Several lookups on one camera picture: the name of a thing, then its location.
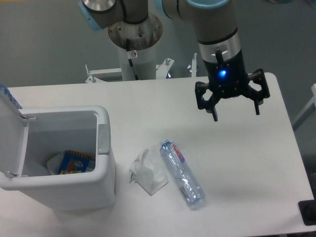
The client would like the white trash can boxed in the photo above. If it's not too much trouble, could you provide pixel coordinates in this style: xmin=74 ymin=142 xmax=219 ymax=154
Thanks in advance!
xmin=0 ymin=105 xmax=116 ymax=210

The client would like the white middle support bracket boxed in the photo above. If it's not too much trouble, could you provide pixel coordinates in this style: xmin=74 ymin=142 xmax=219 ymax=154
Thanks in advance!
xmin=156 ymin=58 xmax=175 ymax=79

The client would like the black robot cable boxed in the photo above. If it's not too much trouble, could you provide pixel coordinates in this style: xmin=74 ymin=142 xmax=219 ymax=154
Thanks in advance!
xmin=125 ymin=38 xmax=139 ymax=81

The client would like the white left support bracket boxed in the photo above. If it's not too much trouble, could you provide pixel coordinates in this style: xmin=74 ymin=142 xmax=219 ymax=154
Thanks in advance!
xmin=85 ymin=64 xmax=122 ymax=83

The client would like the blue snack package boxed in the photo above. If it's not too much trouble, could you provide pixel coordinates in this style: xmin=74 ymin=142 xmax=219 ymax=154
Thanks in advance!
xmin=57 ymin=150 xmax=96 ymax=175

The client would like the clear plastic wrapper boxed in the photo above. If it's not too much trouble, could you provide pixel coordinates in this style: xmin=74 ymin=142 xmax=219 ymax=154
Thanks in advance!
xmin=129 ymin=148 xmax=168 ymax=196

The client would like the black table clamp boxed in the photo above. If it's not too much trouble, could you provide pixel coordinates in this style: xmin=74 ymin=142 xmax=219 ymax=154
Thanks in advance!
xmin=298 ymin=199 xmax=316 ymax=226

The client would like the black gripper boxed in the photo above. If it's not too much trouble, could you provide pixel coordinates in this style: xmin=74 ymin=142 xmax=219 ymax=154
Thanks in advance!
xmin=195 ymin=51 xmax=271 ymax=122

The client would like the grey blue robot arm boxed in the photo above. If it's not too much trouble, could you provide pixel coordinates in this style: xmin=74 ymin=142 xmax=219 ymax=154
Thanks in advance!
xmin=79 ymin=0 xmax=270 ymax=119

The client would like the clear plastic water bottle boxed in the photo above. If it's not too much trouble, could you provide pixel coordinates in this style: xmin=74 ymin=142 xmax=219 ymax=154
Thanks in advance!
xmin=159 ymin=139 xmax=205 ymax=206

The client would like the white right support bracket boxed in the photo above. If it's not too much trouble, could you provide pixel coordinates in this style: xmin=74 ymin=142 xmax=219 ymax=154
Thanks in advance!
xmin=187 ymin=52 xmax=198 ymax=78

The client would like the white frame at right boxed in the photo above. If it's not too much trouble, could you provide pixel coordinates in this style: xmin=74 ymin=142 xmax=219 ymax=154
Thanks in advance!
xmin=292 ymin=83 xmax=316 ymax=131

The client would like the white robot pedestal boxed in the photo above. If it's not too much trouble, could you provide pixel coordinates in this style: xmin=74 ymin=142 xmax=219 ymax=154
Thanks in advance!
xmin=108 ymin=13 xmax=163 ymax=81

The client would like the white support bracket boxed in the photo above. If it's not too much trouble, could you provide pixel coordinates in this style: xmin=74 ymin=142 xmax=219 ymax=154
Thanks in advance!
xmin=187 ymin=52 xmax=198 ymax=78
xmin=156 ymin=58 xmax=175 ymax=79
xmin=85 ymin=64 xmax=122 ymax=83

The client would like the white crumpled paper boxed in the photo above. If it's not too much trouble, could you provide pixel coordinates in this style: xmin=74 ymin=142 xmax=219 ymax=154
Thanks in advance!
xmin=46 ymin=152 xmax=65 ymax=175

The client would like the blue patterned object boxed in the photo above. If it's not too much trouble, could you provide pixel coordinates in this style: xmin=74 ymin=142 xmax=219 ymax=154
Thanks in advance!
xmin=0 ymin=84 xmax=22 ymax=109

